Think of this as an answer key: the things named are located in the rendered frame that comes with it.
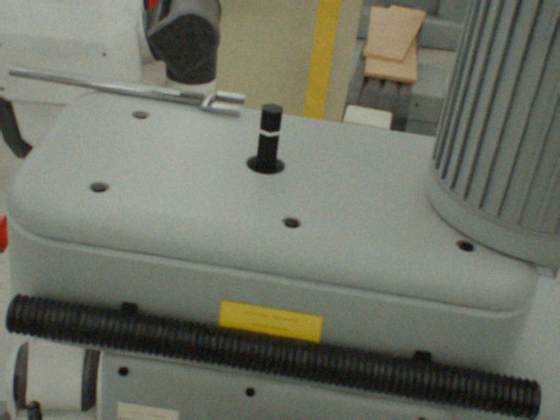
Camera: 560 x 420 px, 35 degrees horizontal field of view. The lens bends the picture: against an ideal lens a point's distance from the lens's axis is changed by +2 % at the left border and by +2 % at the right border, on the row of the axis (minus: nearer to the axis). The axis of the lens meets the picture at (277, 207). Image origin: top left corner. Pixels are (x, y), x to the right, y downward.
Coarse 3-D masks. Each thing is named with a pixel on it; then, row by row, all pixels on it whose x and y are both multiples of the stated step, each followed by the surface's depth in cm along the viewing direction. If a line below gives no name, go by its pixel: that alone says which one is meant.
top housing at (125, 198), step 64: (64, 128) 85; (128, 128) 86; (192, 128) 88; (256, 128) 89; (320, 128) 91; (64, 192) 76; (128, 192) 77; (192, 192) 78; (256, 192) 79; (320, 192) 80; (384, 192) 82; (64, 256) 76; (128, 256) 75; (192, 256) 74; (256, 256) 74; (320, 256) 73; (384, 256) 73; (448, 256) 74; (192, 320) 78; (256, 320) 77; (320, 320) 76; (384, 320) 75; (448, 320) 74; (512, 320) 74; (320, 384) 80
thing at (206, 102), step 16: (16, 64) 94; (48, 80) 93; (64, 80) 92; (80, 80) 92; (96, 80) 93; (112, 80) 93; (144, 96) 92; (160, 96) 92; (176, 96) 92; (192, 96) 92; (208, 96) 93; (224, 96) 93; (240, 96) 94; (224, 112) 91; (240, 112) 91
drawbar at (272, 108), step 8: (264, 104) 81; (272, 104) 81; (264, 112) 80; (272, 112) 80; (280, 112) 80; (264, 120) 80; (272, 120) 80; (280, 120) 80; (264, 128) 81; (272, 128) 80; (280, 128) 81; (264, 136) 81; (272, 136) 81; (264, 144) 81; (272, 144) 81; (256, 152) 83; (264, 152) 82; (272, 152) 82; (256, 160) 83; (264, 160) 82; (272, 160) 82; (256, 168) 83; (264, 168) 83; (272, 168) 83
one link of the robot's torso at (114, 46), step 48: (0, 0) 144; (48, 0) 145; (96, 0) 148; (144, 0) 161; (0, 48) 144; (48, 48) 144; (96, 48) 144; (144, 48) 152; (0, 96) 151; (48, 96) 149
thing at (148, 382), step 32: (128, 384) 84; (160, 384) 84; (192, 384) 83; (224, 384) 83; (256, 384) 82; (288, 384) 82; (128, 416) 86; (160, 416) 86; (192, 416) 85; (224, 416) 85; (256, 416) 84; (288, 416) 84; (320, 416) 83; (352, 416) 83; (384, 416) 82; (416, 416) 82; (448, 416) 82
